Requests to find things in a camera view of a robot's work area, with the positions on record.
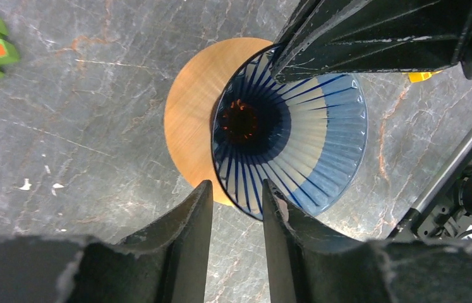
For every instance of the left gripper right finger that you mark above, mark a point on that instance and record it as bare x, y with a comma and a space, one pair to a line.
308, 261

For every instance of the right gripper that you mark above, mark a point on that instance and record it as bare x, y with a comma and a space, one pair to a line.
324, 37

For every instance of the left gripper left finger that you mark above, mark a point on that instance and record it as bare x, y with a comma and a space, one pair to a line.
166, 261

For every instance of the blue glass dripper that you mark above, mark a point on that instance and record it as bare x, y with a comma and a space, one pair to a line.
310, 141

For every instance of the brown glass dripper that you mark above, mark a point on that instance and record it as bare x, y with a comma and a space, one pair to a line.
239, 122

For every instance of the yellow owl block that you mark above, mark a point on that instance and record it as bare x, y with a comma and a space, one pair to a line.
421, 76

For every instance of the aluminium frame rail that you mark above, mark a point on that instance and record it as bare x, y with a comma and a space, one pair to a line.
444, 209

